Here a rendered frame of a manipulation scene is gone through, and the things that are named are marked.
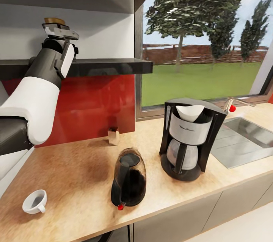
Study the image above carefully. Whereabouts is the coffee cup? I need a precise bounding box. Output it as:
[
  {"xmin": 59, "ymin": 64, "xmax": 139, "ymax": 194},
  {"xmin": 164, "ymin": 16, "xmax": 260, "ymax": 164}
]
[{"xmin": 22, "ymin": 190, "xmax": 47, "ymax": 214}]

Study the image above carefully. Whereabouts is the paper coffee filter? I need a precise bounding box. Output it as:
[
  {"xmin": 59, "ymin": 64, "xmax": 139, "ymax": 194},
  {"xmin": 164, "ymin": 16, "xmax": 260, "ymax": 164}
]
[{"xmin": 176, "ymin": 105, "xmax": 204, "ymax": 123}]

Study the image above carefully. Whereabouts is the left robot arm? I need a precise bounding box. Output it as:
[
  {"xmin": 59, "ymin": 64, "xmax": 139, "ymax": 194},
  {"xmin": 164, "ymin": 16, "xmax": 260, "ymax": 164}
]
[{"xmin": 0, "ymin": 28, "xmax": 79, "ymax": 181}]

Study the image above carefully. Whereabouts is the bottle of coffee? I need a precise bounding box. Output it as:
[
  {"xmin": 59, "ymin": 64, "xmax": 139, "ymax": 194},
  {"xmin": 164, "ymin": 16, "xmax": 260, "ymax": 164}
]
[{"xmin": 42, "ymin": 17, "xmax": 76, "ymax": 60}]

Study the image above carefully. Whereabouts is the electric kettle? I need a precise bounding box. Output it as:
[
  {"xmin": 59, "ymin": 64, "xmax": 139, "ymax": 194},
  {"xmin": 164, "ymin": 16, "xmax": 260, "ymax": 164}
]
[{"xmin": 111, "ymin": 148, "xmax": 146, "ymax": 211}]

